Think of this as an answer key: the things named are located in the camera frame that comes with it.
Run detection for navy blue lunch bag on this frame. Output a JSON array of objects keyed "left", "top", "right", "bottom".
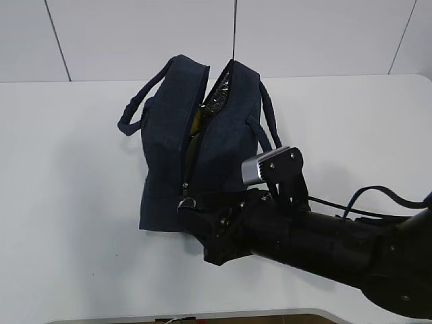
[{"left": 117, "top": 55, "right": 281, "bottom": 232}]

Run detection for silver zipper pull ring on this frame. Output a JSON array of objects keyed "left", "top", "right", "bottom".
[{"left": 177, "top": 181, "right": 197, "bottom": 210}]

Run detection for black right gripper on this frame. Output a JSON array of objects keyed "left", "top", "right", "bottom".
[{"left": 177, "top": 189, "right": 309, "bottom": 266}]

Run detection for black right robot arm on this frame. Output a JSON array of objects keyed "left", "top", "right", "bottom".
[{"left": 177, "top": 189, "right": 431, "bottom": 319}]

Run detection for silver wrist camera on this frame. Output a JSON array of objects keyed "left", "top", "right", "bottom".
[{"left": 241, "top": 146, "right": 304, "bottom": 186}]

